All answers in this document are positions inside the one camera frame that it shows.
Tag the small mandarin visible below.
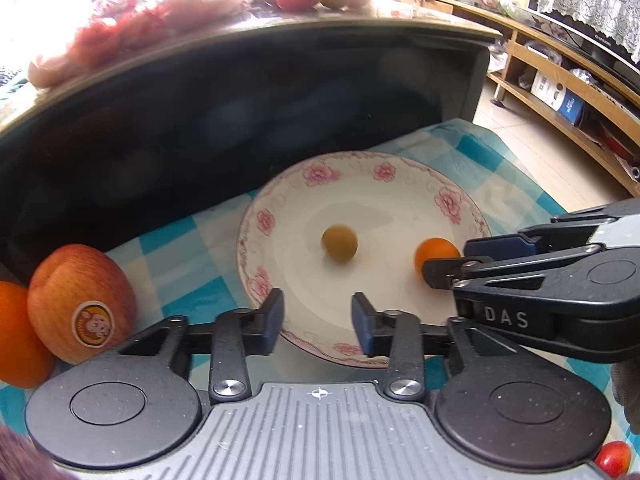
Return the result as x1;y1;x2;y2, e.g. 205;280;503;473
413;237;460;278

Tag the large red tomato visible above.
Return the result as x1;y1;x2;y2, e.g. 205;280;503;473
594;441;632;479

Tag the brown longan in plate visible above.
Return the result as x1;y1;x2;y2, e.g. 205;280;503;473
321;224;358;263

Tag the blue white box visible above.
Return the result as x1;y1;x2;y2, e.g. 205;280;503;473
530;70;585;126

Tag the wooden tv shelf unit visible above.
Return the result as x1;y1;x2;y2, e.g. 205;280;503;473
414;0;639;196

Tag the red apple with sticker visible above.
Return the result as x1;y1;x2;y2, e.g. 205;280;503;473
27;244;137;364

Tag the large orange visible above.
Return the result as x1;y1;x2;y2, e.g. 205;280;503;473
0;281;54;389

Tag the dark coffee table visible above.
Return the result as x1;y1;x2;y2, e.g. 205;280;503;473
1;6;498;282

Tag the red plastic bag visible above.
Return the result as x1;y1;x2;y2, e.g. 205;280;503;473
27;0;244;89

